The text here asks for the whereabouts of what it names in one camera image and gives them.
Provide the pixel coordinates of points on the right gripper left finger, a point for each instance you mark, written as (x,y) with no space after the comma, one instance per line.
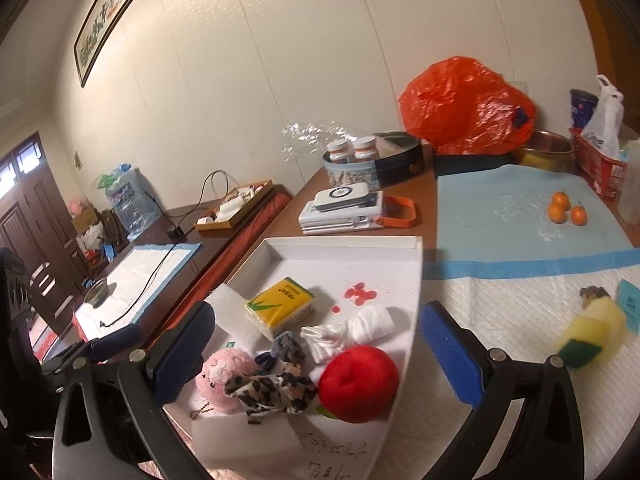
(111,416)

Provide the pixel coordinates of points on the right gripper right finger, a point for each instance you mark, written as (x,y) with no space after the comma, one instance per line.
(546,442)

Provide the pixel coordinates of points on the pink plush ball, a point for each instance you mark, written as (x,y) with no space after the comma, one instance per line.
(216,372)

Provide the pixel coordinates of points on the white foam block small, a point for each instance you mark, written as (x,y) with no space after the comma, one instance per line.
(232,322)

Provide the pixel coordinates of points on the red apple plush toy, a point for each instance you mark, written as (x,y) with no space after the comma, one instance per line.
(359,385)

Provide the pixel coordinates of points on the leopard print cloth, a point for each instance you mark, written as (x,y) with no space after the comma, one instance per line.
(289,391)

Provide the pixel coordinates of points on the white cloth roll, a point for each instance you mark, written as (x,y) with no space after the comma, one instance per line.
(371,323)

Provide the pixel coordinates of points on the grey knotted rope toy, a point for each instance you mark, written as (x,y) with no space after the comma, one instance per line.
(285,349)

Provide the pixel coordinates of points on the yellow tissue pack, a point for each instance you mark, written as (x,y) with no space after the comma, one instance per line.
(279,307)

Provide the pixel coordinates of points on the yellow green sponge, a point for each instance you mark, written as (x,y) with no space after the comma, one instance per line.
(595,335)

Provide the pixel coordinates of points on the white blue pad side table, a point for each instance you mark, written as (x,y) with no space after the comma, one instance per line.
(138,280)

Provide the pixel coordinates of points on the red table cloth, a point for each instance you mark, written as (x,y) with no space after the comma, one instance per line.
(212,264)

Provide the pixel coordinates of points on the light blue pad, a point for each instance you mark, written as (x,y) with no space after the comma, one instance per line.
(494,224)

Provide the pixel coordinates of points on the mandarin orange left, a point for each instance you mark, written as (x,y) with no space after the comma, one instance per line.
(556,213)

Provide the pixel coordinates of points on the mandarin orange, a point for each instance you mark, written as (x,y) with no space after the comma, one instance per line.
(561,200)
(556,213)
(579,216)

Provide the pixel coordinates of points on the dark wooden door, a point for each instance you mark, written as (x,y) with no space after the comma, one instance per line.
(37,226)

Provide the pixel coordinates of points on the mandarin orange right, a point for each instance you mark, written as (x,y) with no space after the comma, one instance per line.
(579,216)

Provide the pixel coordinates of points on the blue water jug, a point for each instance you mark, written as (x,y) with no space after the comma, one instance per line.
(127,196)

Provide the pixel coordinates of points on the mandarin orange top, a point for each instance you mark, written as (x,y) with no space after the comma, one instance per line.
(561,200)

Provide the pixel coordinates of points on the white shallow box tray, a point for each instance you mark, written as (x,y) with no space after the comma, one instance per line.
(312,445)

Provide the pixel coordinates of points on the wooden tray with items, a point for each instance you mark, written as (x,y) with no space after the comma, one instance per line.
(234,208)

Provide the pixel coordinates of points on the red plastic basket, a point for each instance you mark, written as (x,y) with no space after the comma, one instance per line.
(605,175)

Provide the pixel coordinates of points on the brass metal bowl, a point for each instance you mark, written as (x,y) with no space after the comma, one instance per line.
(548,151)

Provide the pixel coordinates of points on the white flat device stack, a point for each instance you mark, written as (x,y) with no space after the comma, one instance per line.
(355,218)

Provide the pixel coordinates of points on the clear plastic bottle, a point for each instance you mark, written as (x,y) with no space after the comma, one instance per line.
(629,202)

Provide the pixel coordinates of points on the white power bank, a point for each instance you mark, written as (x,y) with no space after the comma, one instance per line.
(342,196)

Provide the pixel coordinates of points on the round tin box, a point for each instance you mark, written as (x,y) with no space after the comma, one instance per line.
(401,159)

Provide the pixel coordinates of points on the white plastic bag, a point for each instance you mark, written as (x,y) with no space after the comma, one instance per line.
(602,131)

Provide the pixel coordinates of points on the pill bottle right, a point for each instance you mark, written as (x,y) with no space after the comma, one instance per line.
(365,148)

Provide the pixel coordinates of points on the pill bottle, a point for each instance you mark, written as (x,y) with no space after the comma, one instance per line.
(365,148)
(339,151)

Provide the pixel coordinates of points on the orange plastic bag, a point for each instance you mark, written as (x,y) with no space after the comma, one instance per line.
(461,107)

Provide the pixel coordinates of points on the blue cylindrical can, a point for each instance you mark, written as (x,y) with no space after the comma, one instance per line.
(582,106)

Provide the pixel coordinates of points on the pill bottle left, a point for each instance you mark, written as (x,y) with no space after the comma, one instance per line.
(339,151)

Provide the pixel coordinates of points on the clear plastic wrap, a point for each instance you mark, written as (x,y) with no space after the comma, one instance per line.
(301,139)

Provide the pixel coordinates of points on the framed wall picture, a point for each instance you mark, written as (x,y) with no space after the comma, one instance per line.
(97,26)

